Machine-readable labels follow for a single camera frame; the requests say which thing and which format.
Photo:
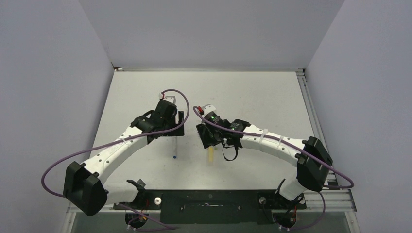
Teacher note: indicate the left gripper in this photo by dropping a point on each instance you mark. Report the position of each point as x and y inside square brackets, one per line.
[176, 132]

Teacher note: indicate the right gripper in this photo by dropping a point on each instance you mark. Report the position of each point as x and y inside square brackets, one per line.
[208, 141]

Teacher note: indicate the blue marker pen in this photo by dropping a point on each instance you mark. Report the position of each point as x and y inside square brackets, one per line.
[175, 147]

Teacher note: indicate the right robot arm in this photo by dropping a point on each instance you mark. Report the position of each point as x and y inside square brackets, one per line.
[309, 157]

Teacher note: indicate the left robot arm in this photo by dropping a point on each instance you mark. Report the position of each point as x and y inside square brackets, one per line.
[86, 183]

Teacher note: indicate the yellow highlighter pen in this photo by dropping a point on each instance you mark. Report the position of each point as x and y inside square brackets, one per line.
[210, 156]

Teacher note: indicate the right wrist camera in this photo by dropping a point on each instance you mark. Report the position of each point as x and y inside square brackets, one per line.
[206, 109]

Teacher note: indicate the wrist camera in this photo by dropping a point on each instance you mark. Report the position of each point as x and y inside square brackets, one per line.
[171, 99]
[206, 109]

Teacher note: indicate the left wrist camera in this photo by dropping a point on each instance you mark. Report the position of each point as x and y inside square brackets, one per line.
[171, 99]

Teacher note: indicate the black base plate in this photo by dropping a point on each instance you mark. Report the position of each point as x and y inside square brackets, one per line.
[214, 206]

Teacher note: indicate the aluminium frame rail back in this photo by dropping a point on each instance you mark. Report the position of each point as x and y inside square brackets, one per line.
[239, 69]

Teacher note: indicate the aluminium frame rail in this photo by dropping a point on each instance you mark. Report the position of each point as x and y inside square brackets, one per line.
[239, 69]
[337, 200]

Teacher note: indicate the aluminium frame rail right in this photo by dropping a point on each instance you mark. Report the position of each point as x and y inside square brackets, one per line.
[337, 200]

